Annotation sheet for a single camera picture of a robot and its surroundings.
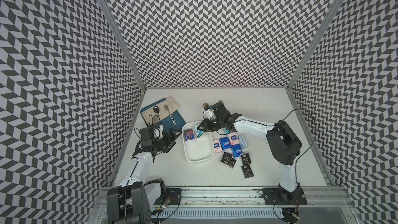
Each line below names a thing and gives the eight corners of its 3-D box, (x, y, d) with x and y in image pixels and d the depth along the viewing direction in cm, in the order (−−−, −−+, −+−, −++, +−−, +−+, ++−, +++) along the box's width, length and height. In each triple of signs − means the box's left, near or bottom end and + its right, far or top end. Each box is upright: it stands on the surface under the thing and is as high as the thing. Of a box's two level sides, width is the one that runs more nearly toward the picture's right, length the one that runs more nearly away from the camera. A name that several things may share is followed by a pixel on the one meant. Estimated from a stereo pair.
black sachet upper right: (243, 165, 83) (244, 163, 81) (240, 155, 87) (241, 153, 84) (250, 164, 84) (251, 162, 81) (247, 154, 87) (248, 152, 85)
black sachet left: (220, 161, 84) (221, 159, 82) (224, 153, 87) (224, 151, 85) (229, 165, 83) (229, 163, 81) (232, 156, 86) (233, 155, 84)
